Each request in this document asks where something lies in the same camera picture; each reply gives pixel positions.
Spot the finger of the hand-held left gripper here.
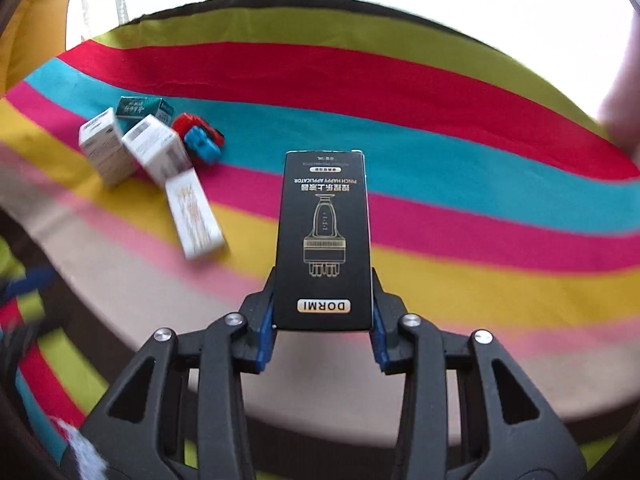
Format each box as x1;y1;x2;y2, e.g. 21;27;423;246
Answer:
0;307;46;358
0;266;58;306

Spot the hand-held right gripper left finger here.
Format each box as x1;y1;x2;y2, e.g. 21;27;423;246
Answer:
80;267;278;480

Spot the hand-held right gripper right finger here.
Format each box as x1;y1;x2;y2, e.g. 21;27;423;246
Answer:
370;270;586;480

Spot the black box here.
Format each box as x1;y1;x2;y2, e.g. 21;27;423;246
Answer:
275;149;375;333

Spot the white box with barcode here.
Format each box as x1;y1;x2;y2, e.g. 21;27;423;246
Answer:
121;114;193;183

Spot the teal box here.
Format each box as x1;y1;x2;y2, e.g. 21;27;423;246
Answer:
116;96;175;120

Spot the white cloth strip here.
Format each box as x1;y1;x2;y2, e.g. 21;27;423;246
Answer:
60;420;108;480

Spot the long white box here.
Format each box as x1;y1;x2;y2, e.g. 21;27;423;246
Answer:
165;170;228;261

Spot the white box blue print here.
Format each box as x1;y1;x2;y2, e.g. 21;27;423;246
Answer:
78;107;138;190

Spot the striped colourful blanket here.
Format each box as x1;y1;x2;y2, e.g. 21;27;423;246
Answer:
0;0;640;480

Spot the yellow chair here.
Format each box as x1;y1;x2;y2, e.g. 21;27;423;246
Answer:
0;0;73;96

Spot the pink beige curtain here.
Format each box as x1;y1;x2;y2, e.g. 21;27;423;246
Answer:
597;35;640;161

